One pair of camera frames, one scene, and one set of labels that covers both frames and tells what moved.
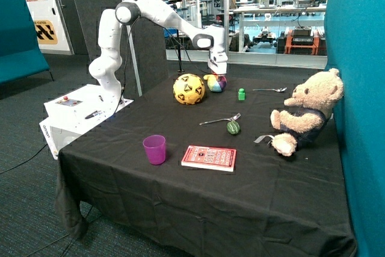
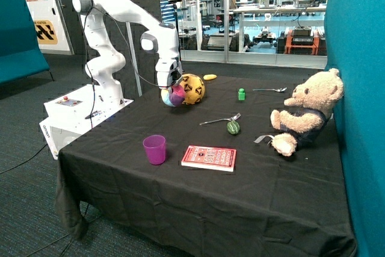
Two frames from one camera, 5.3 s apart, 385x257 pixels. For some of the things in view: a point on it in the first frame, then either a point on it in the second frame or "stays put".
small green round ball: (233, 127) stays put
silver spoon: (278, 89) stays put
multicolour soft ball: (216, 83) -> (174, 97)
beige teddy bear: (311, 104) stays put
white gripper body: (218, 61) -> (168, 71)
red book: (210, 157) stays put
